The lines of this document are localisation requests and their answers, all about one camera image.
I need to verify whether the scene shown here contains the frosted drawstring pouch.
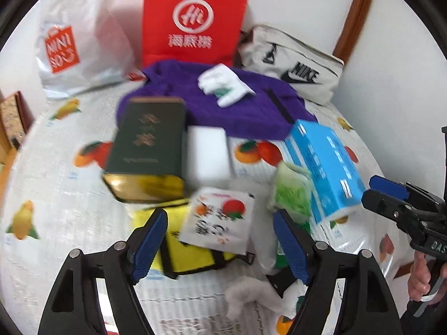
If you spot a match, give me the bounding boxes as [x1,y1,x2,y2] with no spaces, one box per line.
[256,223,280,274]

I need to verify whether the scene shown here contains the green tea packet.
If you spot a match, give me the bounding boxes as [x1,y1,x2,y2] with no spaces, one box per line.
[268,162,313,224]

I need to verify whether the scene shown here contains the blue tissue box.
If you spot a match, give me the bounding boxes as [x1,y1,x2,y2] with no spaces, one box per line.
[284,119,365,224]

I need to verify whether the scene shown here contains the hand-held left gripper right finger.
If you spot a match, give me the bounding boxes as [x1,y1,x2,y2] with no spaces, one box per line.
[272,209,407,335]

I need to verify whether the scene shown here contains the beige sling bag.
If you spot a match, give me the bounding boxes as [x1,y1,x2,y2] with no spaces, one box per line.
[239,24,344,105]

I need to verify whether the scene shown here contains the wooden door frame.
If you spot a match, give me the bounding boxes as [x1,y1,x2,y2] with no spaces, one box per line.
[333,0,376,63]

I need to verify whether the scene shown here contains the red paper bag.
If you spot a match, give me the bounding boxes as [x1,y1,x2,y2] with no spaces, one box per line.
[141,0,253,68]

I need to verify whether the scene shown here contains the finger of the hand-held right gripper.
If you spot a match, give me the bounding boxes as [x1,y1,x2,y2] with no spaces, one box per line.
[369,175,410,200]
[361,189,421,233]

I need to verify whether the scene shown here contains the person's right hand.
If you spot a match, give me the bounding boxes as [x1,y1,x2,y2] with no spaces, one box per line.
[408,250,435,301]

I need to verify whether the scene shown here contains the dark green tea box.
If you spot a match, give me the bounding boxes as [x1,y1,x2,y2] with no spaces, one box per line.
[102,97,187,204]

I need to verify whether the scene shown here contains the grey fluffy cloth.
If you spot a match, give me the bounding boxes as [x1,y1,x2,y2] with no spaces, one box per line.
[225,276,301,325]

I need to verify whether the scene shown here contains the yellow pouch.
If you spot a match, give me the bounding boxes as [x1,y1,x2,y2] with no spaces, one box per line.
[134,199,254,280]

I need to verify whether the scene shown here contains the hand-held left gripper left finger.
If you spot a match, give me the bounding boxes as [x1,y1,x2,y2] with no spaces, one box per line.
[38,207,168,335]

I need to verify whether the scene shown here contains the purple towel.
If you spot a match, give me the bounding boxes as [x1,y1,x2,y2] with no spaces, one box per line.
[117,61,318,140]

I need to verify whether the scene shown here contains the brown patterned box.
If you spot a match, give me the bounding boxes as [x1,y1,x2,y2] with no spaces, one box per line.
[0,91,30,147]

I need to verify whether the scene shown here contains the white plastic shopping bag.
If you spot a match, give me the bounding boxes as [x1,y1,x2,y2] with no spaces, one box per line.
[37,0,140,98]

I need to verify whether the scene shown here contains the white fruit print packet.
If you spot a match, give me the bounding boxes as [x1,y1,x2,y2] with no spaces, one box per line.
[178,186,255,255]

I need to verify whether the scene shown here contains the white glove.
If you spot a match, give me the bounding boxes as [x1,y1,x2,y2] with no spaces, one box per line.
[197,63,257,108]

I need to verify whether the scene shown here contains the white sponge block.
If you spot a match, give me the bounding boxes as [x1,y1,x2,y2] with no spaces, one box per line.
[187,126,233,184]

